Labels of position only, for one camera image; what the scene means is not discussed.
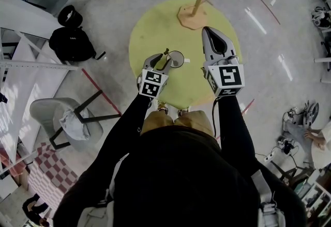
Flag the person's black jacket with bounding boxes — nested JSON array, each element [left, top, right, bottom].
[[53, 125, 308, 227]]

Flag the white metal rack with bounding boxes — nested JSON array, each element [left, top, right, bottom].
[[0, 26, 79, 170]]

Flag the person's left forearm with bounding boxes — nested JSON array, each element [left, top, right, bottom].
[[103, 94, 154, 159]]

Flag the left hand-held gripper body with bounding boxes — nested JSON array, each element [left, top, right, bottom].
[[137, 65, 170, 99]]

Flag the spare grey gripper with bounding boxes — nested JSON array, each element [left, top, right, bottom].
[[304, 102, 320, 128]]

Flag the grey shell chair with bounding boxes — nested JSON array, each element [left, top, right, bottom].
[[29, 90, 123, 152]]

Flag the black waste bin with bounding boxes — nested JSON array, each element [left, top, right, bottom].
[[57, 5, 84, 28]]

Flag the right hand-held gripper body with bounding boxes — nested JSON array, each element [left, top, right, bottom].
[[201, 55, 246, 98]]

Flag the person's tan trousers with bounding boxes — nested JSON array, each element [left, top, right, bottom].
[[141, 109, 216, 142]]

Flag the wooden mug tree stand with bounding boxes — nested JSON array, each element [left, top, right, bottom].
[[177, 0, 224, 31]]

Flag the grey shoulder strap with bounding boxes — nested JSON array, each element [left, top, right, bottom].
[[250, 169, 287, 227], [77, 153, 130, 227]]

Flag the black chair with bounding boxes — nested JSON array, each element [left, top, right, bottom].
[[270, 161, 315, 186]]

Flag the person's right shoe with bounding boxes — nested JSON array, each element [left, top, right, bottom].
[[177, 107, 191, 118]]

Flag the yellow-green tablecloth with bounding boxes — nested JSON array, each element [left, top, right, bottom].
[[128, 0, 243, 109]]

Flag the person's shoe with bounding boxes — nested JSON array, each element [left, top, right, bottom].
[[177, 107, 191, 118], [157, 100, 170, 116]]

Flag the grey cloth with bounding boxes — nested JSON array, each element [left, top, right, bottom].
[[59, 108, 92, 141]]

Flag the white headset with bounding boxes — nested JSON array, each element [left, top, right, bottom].
[[311, 6, 331, 31]]

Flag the white cup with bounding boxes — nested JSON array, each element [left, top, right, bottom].
[[167, 50, 190, 69]]

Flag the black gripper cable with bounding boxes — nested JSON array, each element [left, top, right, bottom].
[[211, 98, 221, 142]]

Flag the person's right forearm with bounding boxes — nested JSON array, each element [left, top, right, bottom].
[[214, 95, 255, 167]]

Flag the person's left shoe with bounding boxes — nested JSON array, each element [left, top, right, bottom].
[[157, 100, 170, 116]]

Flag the black backpack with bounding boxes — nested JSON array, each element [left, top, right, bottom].
[[48, 26, 107, 63]]

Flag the grey right shoulder strap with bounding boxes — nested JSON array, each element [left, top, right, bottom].
[[250, 169, 287, 227]]

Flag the pink checkered sofa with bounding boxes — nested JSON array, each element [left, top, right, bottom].
[[27, 142, 80, 209]]

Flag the grey left shoulder strap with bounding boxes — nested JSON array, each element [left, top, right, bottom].
[[77, 153, 130, 227]]

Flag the white power strip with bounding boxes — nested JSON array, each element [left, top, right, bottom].
[[263, 150, 276, 162]]

